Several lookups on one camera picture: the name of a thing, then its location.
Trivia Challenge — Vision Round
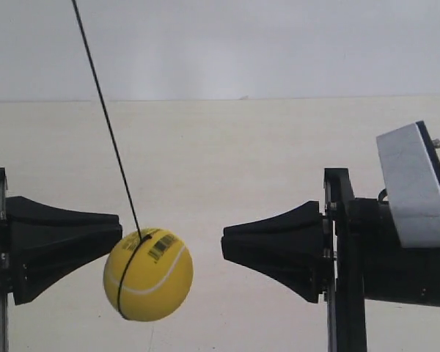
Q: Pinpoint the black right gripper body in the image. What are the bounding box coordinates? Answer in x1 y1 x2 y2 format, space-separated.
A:
323 168 440 351

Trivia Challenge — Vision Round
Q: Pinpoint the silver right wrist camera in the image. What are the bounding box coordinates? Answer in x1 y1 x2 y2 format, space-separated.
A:
376 121 440 248

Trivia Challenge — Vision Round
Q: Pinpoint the yellow tennis ball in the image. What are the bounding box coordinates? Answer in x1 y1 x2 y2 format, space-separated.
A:
103 228 194 322

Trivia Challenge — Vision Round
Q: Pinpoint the black string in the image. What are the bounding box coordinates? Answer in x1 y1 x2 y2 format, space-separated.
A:
71 0 154 319

